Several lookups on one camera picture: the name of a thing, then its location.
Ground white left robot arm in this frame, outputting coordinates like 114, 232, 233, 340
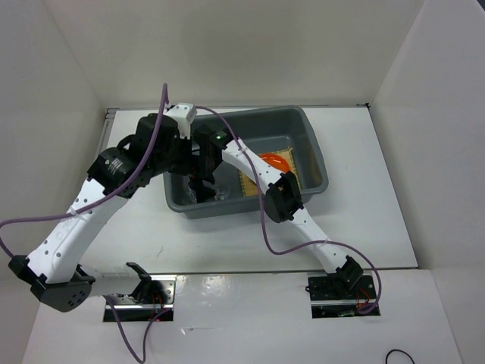
8, 104, 196, 312

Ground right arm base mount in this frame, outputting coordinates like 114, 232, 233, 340
305, 272, 380, 319

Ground black cable loop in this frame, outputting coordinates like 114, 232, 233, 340
386, 349, 416, 364

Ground grey plastic bin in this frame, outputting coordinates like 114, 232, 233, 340
164, 106, 329, 219

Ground yellow woven bamboo mat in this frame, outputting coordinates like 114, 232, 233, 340
239, 147, 301, 196

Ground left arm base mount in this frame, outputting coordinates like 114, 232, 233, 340
103, 275, 177, 322

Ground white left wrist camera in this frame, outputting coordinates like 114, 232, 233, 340
164, 103, 197, 140

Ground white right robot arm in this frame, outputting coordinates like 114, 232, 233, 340
189, 126, 363, 298

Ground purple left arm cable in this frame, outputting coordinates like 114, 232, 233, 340
0, 83, 171, 364

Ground orange plastic bowl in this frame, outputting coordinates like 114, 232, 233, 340
259, 153, 291, 173

